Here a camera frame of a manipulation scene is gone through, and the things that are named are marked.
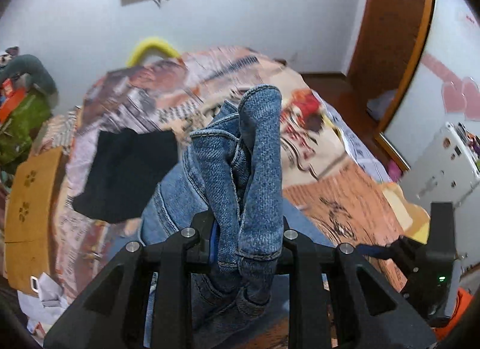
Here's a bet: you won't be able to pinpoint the white plastic appliance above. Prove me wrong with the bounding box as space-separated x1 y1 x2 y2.
399 122 479 223

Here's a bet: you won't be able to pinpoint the orange sleeve right forearm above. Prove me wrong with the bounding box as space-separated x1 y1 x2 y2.
433 286 475 342

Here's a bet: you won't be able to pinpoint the yellow plush pillow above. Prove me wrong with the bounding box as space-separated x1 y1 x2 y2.
126 37 181 68

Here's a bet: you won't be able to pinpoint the newspaper print bed cover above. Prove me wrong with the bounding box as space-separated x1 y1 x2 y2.
44 47 435 348

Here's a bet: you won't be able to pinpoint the brown wooden door frame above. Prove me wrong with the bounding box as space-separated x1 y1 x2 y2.
301 0 440 173

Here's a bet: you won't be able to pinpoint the black folded garment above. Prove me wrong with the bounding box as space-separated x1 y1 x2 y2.
72 129 178 224

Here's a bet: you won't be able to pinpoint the blue denim jeans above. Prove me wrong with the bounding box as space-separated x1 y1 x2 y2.
138 85 327 348

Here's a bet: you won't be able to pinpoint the brown cardboard box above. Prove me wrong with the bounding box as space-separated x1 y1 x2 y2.
5 147 68 296

